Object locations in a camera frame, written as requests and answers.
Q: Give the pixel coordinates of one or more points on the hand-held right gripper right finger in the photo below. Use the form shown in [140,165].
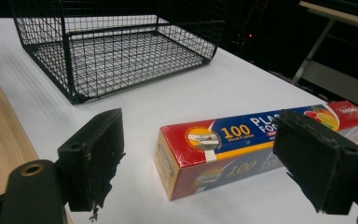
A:
[313,161]

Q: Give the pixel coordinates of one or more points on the grey metal stand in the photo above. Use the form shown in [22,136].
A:
[332,62]

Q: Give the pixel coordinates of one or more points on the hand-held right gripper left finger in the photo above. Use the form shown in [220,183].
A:
[93,155]

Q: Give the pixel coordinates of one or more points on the red and blue wrap box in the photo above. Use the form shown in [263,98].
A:
[217,149]

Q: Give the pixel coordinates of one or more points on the wooden board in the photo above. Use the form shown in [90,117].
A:
[0,146]

